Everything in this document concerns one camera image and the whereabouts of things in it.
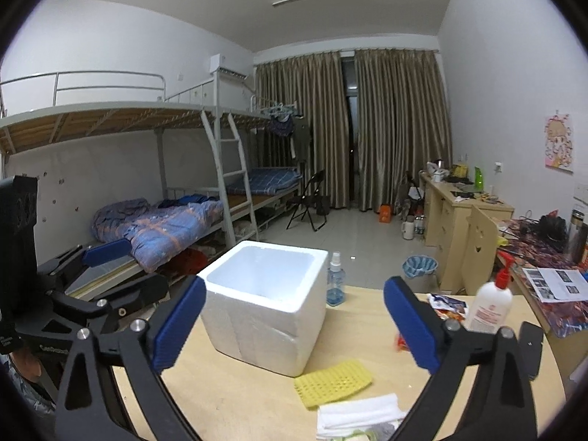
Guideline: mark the hanging blue garment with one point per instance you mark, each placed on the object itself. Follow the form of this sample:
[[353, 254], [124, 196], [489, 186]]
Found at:
[[281, 126]]

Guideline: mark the blue plaid quilt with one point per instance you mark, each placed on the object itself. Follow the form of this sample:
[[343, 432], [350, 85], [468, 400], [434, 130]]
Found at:
[[161, 229]]

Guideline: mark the white foam box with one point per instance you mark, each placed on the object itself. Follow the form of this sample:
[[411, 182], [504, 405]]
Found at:
[[262, 326]]

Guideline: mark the beige curtain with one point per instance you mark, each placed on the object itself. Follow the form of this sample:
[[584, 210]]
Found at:
[[317, 124], [404, 128]]

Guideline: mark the trash bin with blue liner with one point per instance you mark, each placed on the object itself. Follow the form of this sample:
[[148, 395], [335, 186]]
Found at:
[[420, 273]]

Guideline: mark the orange box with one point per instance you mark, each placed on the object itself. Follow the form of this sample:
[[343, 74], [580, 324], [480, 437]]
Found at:
[[385, 214]]

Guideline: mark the blue checked mattress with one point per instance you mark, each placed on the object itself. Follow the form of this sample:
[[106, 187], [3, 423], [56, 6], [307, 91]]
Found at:
[[266, 180]]

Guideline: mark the white lotion bottle red pump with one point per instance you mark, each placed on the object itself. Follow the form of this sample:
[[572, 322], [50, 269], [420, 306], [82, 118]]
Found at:
[[489, 308]]

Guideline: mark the light wooden desk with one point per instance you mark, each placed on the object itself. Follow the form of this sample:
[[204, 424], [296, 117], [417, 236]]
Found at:
[[443, 220]]

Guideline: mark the hanging dark garment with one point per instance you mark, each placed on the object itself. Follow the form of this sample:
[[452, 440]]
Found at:
[[302, 140]]

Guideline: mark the dark thermos flask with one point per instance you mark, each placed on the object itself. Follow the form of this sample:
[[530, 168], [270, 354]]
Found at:
[[576, 234]]

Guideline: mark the pink wall poster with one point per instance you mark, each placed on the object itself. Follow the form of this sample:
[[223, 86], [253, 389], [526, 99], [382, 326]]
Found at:
[[559, 142]]

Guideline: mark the green bottle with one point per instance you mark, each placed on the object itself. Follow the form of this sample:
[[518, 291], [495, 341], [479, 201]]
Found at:
[[479, 179]]

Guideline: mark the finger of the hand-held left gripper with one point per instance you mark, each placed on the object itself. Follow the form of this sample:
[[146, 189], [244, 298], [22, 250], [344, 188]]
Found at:
[[108, 250], [138, 294]]

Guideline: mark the yellow foam fruit net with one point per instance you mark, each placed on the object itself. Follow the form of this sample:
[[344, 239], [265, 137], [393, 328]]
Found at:
[[330, 383]]

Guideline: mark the black folding chair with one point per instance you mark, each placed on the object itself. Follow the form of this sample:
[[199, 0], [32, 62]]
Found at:
[[312, 193]]

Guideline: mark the white metal bunk bed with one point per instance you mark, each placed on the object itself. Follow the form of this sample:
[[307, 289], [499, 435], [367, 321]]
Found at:
[[92, 117], [271, 197]]

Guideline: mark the printed paper sheet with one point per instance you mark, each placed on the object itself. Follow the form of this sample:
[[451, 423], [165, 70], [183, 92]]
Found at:
[[556, 282]]

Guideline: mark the wooden chair with smile cutout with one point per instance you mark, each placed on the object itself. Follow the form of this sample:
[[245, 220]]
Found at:
[[477, 252]]

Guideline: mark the white metal bed ladder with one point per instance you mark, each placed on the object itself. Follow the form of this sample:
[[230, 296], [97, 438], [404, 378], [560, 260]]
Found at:
[[239, 174]]

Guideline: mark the clear blue spray bottle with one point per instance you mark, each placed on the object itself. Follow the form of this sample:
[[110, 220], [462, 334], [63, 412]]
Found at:
[[336, 285]]

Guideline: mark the white air conditioner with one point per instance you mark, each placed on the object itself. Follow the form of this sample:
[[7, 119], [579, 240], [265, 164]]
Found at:
[[227, 65]]

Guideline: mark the dark printed tablecloth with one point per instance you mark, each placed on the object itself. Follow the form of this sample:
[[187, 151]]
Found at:
[[533, 252]]

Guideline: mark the black bag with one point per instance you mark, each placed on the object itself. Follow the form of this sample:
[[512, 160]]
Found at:
[[552, 227]]

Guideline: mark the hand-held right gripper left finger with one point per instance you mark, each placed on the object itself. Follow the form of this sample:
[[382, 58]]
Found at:
[[179, 326]]

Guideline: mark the white foam sheet stack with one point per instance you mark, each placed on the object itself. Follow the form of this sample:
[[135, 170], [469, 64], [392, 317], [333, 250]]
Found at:
[[358, 411]]

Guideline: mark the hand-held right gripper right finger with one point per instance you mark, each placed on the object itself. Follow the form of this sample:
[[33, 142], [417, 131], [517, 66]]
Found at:
[[411, 326]]

